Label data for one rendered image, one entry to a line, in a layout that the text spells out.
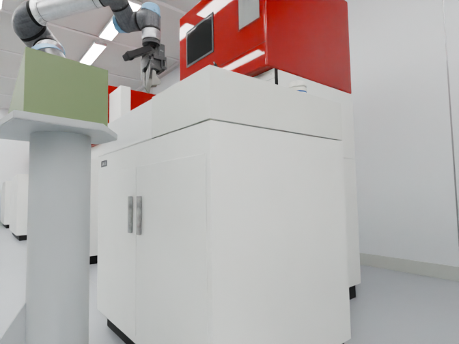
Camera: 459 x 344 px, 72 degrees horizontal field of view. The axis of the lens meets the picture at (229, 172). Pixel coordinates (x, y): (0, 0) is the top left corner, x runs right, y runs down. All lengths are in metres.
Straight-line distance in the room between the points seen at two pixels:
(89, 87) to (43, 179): 0.30
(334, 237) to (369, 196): 1.71
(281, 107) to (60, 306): 0.85
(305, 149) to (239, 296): 0.52
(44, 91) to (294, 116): 0.73
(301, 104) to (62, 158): 0.76
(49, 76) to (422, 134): 2.44
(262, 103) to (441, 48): 2.06
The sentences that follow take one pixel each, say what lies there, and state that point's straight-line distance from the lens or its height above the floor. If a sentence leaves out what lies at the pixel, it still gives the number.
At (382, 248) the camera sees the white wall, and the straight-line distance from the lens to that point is 2.91.
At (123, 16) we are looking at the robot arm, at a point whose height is 1.33.
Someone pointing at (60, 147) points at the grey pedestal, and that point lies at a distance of 0.98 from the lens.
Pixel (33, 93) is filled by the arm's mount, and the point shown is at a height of 0.89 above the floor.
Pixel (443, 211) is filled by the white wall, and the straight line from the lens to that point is 2.71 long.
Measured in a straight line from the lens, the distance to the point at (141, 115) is 1.23.
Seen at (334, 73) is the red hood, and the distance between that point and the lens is 2.02.
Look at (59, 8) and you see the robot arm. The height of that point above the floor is 1.34.
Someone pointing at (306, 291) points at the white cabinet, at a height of 0.30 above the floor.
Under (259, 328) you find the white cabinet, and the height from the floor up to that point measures 0.24.
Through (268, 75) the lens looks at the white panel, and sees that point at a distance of 1.62.
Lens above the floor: 0.62
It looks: 4 degrees up
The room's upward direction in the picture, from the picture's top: 1 degrees counter-clockwise
